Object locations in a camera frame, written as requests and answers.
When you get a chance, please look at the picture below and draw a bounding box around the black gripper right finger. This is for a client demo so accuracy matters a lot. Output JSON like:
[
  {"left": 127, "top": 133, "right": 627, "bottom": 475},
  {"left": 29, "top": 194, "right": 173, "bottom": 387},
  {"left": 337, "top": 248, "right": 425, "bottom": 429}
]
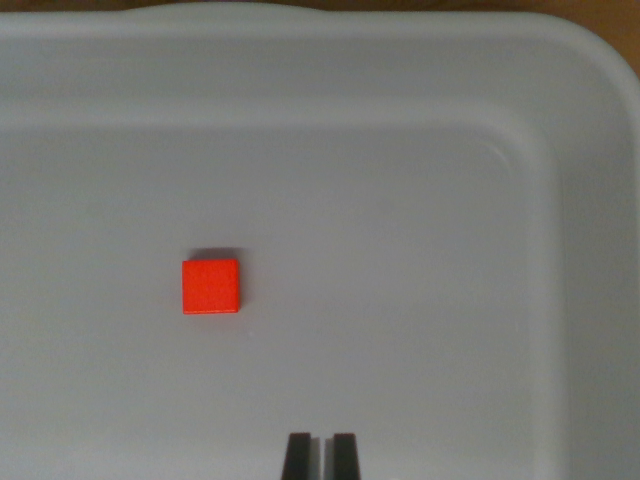
[{"left": 325, "top": 432, "right": 363, "bottom": 480}]

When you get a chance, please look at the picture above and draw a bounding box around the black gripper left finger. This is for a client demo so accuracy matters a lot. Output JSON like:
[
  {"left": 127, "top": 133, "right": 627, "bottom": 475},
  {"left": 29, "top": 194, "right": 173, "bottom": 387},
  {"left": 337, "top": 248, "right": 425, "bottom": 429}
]
[{"left": 282, "top": 432, "right": 322, "bottom": 480}]

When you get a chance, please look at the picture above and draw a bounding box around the red cube block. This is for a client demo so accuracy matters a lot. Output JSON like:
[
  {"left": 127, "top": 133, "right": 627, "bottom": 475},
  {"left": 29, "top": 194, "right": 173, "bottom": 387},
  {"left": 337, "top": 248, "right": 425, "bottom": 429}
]
[{"left": 180, "top": 257, "right": 242, "bottom": 316}]

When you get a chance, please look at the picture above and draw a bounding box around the grey plastic bin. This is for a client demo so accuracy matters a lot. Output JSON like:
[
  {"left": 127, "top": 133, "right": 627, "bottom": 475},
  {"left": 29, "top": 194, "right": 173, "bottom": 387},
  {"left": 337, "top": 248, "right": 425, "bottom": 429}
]
[{"left": 0, "top": 9, "right": 640, "bottom": 480}]

